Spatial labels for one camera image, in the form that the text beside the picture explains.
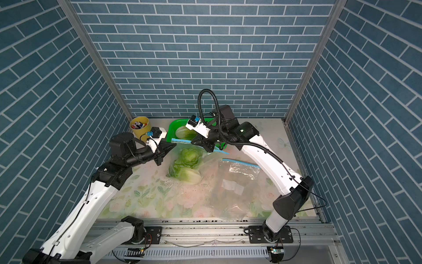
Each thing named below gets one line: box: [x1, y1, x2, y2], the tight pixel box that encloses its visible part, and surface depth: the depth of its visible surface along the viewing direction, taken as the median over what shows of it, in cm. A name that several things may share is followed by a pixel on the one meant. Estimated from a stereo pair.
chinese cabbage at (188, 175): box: [177, 167, 202, 185], surface depth 84 cm
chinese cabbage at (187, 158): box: [170, 147, 203, 174], surface depth 77 cm
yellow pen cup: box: [129, 116, 152, 143], surface depth 103 cm
